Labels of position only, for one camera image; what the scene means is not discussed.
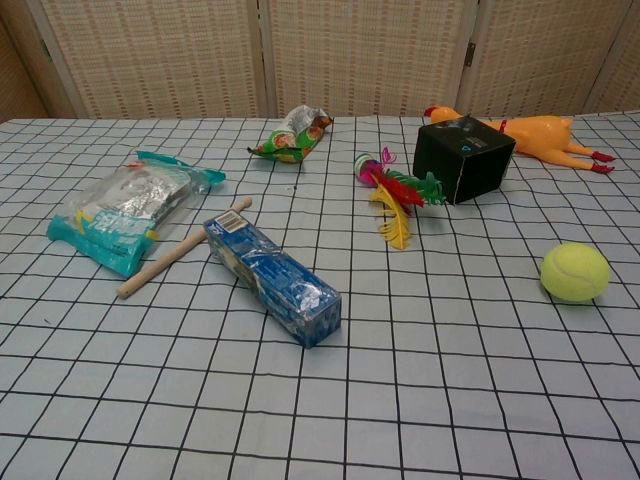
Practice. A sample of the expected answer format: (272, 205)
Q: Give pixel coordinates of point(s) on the yellow tennis ball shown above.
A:
(575, 270)

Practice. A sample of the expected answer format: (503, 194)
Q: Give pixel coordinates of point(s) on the blue rectangular tissue pack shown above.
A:
(275, 270)

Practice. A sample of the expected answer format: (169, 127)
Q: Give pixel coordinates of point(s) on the black cardboard box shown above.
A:
(465, 155)

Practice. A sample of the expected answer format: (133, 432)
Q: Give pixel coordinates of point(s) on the colourful feather shuttlecock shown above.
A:
(395, 192)

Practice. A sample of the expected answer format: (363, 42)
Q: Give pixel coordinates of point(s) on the green snack bag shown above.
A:
(292, 135)

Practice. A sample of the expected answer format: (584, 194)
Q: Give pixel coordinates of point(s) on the checked light blue tablecloth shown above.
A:
(320, 380)

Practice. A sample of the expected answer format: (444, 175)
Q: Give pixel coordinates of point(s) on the wooden dowel stick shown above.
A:
(165, 260)

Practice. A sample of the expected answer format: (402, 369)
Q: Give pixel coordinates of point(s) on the woven folding screen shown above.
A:
(320, 55)

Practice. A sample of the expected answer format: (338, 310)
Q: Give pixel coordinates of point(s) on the teal and silver snack bag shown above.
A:
(125, 210)

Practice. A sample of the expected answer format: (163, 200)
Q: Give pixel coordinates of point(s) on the orange rubber chicken toy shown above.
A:
(540, 135)

